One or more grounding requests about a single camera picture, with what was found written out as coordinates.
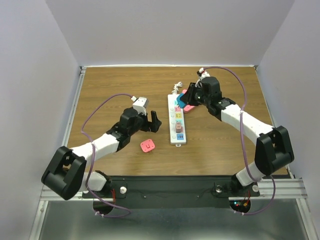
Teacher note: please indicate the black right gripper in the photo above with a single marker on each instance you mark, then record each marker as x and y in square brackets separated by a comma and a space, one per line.
[188, 97]

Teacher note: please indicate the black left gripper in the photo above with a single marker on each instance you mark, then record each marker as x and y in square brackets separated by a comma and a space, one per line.
[152, 126]

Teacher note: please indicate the blue square plug adapter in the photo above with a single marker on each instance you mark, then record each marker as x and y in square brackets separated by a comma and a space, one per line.
[180, 103]

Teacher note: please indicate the pink triangular power strip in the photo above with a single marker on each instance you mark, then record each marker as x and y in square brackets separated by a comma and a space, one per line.
[188, 107]

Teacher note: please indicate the white multicolour power strip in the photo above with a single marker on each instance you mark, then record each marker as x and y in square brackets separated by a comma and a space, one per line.
[175, 114]

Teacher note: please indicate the pink square plug adapter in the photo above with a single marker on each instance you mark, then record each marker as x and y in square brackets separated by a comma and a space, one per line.
[147, 145]

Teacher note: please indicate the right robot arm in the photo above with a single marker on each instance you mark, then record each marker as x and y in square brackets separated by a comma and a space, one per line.
[229, 112]

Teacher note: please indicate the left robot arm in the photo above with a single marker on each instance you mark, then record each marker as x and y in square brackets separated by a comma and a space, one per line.
[70, 169]

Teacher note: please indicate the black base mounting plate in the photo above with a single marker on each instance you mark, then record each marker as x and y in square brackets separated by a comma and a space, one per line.
[168, 192]

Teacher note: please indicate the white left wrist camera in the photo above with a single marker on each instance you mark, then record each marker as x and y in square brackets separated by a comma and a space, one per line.
[140, 105]

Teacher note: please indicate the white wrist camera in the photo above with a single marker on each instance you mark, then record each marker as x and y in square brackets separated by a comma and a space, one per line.
[202, 73]
[140, 105]

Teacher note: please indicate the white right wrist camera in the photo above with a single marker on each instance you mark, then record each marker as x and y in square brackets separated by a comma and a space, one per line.
[202, 73]

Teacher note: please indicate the aluminium left side rail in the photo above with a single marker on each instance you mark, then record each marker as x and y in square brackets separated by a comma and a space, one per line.
[72, 112]

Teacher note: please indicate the aluminium rail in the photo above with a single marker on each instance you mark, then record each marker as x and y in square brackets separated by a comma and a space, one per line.
[72, 112]
[56, 193]
[282, 148]

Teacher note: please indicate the aluminium front rail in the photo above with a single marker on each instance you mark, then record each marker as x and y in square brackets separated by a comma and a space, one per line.
[56, 193]

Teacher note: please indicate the aluminium right side rail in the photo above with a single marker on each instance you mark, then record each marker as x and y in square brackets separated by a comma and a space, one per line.
[282, 148]

